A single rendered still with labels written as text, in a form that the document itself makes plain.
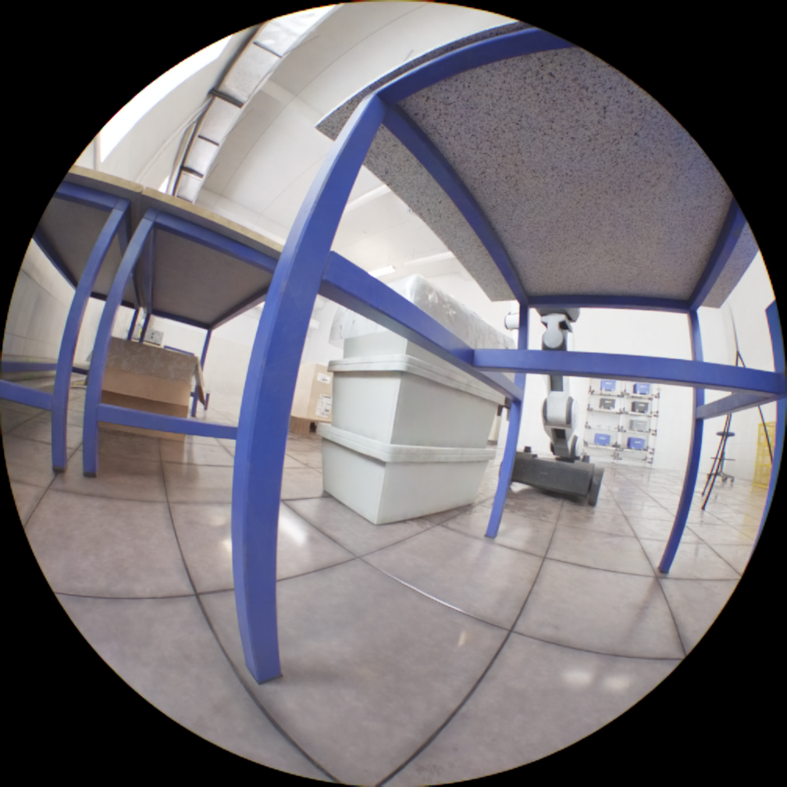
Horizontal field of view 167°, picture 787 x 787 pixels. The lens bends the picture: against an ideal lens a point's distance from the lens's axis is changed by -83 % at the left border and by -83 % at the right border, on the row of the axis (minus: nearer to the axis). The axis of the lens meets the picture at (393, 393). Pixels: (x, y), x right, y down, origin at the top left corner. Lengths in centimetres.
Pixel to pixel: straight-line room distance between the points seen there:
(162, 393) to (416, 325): 116
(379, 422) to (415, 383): 14
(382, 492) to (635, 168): 87
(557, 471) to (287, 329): 141
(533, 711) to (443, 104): 76
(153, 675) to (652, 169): 89
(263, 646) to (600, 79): 71
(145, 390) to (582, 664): 149
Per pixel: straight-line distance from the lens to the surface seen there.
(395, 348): 74
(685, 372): 42
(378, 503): 73
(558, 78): 44
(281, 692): 35
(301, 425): 233
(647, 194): 58
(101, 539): 59
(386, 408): 71
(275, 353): 19
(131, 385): 132
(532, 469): 152
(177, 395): 131
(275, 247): 88
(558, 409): 142
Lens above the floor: 31
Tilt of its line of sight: 4 degrees up
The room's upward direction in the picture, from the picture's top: 10 degrees clockwise
